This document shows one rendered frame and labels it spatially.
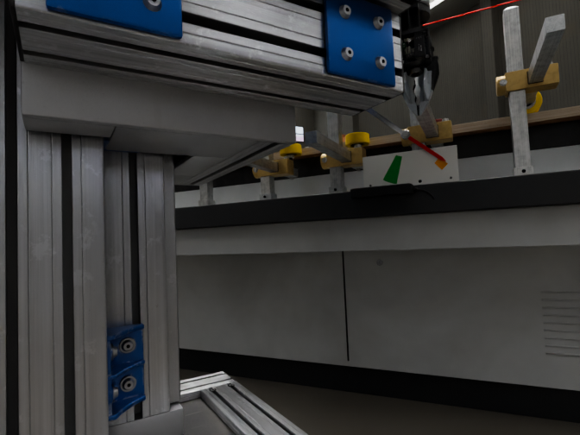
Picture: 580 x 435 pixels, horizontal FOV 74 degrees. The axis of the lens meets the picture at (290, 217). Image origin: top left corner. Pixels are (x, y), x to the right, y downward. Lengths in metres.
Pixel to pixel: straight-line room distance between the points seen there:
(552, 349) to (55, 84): 1.34
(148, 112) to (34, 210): 0.14
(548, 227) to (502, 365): 0.47
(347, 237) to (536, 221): 0.50
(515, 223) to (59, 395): 1.03
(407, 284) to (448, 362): 0.27
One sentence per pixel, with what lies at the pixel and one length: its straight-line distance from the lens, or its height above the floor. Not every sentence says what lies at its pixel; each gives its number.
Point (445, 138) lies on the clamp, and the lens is 1.16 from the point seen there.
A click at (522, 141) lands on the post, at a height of 0.79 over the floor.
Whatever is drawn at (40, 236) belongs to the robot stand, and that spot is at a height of 0.58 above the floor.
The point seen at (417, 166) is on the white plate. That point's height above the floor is 0.75.
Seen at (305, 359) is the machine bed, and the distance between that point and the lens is 1.56.
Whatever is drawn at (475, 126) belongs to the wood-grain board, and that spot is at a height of 0.88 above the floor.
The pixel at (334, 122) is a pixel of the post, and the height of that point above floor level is 0.92.
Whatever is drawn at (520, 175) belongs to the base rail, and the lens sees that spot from 1.13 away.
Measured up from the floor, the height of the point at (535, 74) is 0.93.
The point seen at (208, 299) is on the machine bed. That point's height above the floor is 0.32.
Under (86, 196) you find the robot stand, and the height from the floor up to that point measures 0.62.
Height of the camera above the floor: 0.57
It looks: 3 degrees up
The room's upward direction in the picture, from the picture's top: 3 degrees counter-clockwise
